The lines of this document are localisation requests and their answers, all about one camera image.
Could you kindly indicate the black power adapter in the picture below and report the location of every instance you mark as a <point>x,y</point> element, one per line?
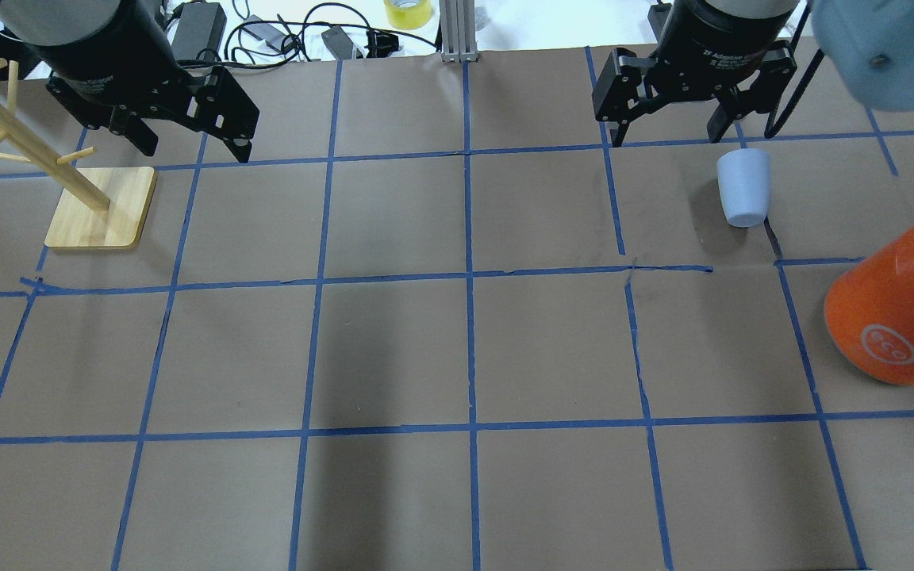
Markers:
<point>200,27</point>

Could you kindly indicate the wooden mug tree stand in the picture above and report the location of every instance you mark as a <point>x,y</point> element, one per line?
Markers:
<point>100,208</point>

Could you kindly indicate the aluminium frame post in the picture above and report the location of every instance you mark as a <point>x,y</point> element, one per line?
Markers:
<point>457,28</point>

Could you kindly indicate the small black power brick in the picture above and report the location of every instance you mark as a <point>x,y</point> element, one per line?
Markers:
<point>340,44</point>

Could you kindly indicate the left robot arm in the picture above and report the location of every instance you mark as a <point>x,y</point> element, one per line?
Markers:
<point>112,67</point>

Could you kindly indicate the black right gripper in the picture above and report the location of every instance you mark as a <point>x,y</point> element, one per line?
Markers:
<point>709,44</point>

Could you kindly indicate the light blue plastic cup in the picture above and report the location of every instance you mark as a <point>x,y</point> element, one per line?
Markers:
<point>744,181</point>

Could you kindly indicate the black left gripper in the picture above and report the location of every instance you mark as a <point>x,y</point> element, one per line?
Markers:
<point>100,49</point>

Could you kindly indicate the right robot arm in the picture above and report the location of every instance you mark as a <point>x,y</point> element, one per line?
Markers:
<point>871,45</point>

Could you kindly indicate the orange can with grey lid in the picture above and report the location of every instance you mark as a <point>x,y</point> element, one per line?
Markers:
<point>869,313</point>

